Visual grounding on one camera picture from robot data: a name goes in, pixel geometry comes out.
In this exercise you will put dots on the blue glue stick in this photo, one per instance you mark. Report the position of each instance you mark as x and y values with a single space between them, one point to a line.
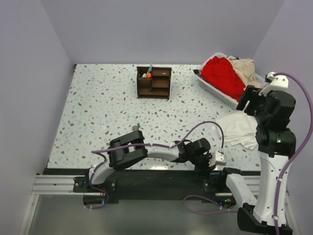
135 128

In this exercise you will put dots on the white folded towel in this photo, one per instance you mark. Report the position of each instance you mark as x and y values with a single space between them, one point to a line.
239 128

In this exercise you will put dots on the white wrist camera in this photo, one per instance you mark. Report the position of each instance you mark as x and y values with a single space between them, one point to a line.
218 158
274 83

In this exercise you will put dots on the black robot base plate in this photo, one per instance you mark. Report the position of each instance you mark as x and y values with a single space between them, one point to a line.
169 185

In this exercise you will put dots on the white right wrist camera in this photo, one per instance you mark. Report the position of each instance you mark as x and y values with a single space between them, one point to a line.
274 83

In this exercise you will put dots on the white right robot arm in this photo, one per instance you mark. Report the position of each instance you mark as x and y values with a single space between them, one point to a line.
276 144

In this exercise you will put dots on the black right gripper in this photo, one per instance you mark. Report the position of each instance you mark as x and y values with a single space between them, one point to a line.
251 93

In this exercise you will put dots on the red cloth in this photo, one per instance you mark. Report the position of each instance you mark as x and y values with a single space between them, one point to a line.
220 73

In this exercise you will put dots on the aluminium rail frame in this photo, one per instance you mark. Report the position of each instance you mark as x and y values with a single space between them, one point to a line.
46 185

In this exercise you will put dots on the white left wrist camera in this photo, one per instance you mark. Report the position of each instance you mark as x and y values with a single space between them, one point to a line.
218 158

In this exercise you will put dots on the beige cloth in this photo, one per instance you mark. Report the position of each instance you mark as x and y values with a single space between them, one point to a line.
245 69

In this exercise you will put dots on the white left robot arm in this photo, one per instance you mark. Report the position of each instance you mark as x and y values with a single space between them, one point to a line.
129 149

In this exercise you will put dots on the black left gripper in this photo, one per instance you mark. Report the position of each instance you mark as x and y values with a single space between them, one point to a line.
206 170

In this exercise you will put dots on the brown wooden desk organizer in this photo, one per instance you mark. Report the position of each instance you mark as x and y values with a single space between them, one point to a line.
158 86

